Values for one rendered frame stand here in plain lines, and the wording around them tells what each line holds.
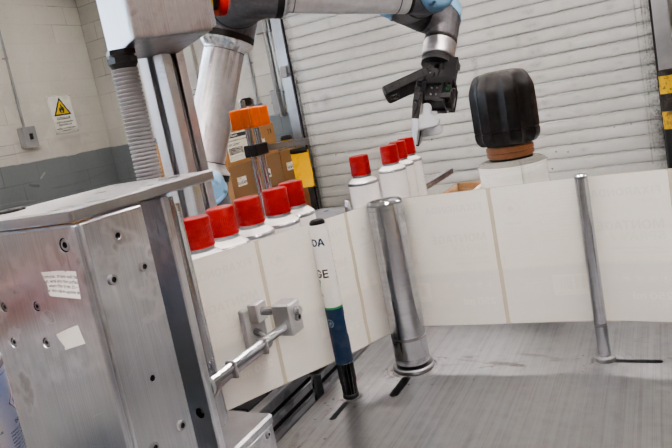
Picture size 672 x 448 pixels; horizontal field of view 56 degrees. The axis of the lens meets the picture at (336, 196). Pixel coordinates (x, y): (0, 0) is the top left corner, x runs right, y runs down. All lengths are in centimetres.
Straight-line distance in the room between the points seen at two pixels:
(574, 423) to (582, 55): 462
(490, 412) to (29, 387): 38
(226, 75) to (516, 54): 403
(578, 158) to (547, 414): 464
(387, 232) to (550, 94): 456
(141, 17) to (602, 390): 60
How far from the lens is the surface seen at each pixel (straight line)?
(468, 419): 60
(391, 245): 65
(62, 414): 46
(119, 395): 42
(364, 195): 105
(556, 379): 66
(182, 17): 76
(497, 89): 80
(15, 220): 43
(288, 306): 56
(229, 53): 134
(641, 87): 510
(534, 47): 517
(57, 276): 41
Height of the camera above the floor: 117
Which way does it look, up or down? 8 degrees down
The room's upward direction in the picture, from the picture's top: 11 degrees counter-clockwise
